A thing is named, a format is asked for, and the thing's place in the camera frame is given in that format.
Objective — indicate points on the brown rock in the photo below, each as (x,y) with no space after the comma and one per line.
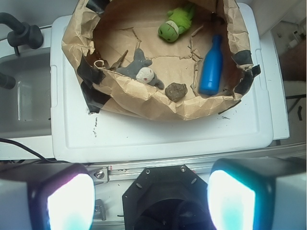
(176,91)

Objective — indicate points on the blue plastic bottle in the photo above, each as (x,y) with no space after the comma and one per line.
(212,68)

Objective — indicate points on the grey plush totoro toy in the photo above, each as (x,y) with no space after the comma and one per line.
(140,71)

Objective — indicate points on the grey sink basin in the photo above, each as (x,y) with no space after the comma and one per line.
(25,109)

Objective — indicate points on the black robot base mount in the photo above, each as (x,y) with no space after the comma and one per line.
(167,198)

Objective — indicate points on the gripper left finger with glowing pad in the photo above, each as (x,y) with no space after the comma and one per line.
(46,196)

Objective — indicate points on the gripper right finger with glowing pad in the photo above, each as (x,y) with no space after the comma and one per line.
(265,193)

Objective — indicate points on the white plastic cooler lid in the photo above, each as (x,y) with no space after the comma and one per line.
(81,136)

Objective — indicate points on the brown paper bag basket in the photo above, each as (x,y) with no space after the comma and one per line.
(105,29)

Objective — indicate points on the bunch of keys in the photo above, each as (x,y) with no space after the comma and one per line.
(103,64)

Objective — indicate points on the green plush frog toy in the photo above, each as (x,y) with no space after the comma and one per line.
(178,22)

